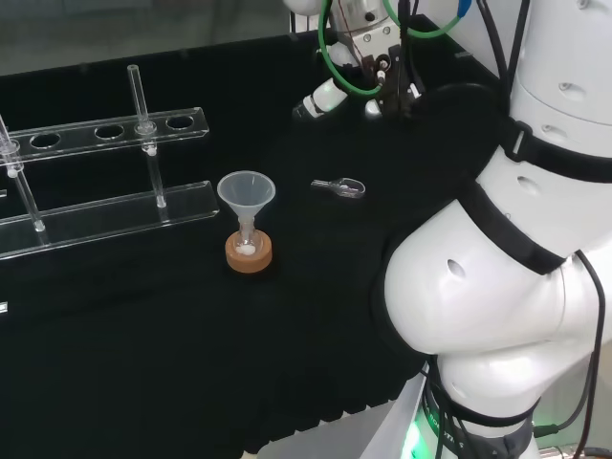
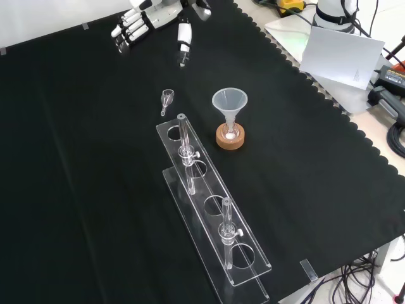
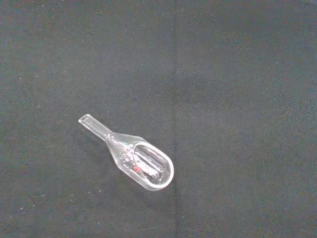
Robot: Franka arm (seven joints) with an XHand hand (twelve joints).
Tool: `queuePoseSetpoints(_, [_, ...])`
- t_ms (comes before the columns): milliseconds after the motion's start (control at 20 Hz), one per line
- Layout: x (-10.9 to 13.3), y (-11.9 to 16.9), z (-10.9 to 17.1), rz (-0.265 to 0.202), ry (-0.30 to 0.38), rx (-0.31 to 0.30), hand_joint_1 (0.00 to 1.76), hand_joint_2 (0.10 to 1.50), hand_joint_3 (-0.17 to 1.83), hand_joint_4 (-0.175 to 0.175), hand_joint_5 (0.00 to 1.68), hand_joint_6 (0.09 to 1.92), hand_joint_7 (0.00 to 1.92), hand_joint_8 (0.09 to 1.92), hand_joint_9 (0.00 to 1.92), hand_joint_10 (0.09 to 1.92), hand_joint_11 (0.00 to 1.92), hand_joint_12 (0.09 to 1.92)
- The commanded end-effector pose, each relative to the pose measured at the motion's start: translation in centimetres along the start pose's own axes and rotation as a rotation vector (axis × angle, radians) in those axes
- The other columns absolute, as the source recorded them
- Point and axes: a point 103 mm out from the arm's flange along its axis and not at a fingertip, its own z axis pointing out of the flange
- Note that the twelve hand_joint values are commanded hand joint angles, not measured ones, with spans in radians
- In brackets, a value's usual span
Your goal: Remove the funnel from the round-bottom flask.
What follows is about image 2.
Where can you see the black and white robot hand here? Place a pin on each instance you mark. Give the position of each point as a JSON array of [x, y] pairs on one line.
[[158, 14]]

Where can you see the translucent plastic funnel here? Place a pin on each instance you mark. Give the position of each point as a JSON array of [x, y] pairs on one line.
[[229, 100]]

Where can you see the clear round-bottom flask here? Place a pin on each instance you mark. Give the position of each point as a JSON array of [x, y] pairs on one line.
[[230, 134]]

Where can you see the clear acrylic funnel stand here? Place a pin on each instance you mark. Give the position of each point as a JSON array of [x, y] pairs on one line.
[[202, 187]]

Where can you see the grey tape piece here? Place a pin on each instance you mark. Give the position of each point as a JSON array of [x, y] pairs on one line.
[[2, 51], [85, 26]]

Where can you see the pale board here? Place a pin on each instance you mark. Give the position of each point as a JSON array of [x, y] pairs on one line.
[[283, 31]]

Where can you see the yellow stop button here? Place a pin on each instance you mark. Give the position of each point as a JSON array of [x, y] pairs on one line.
[[291, 4]]

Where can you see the black cloth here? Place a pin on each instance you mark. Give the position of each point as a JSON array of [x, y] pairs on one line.
[[79, 158]]

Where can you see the white paper card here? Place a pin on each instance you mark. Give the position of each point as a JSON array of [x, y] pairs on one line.
[[341, 57]]

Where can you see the black power adapter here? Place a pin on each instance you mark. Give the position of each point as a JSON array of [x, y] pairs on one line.
[[392, 77]]

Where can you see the clear tape strip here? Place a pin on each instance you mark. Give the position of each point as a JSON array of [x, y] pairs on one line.
[[308, 269]]

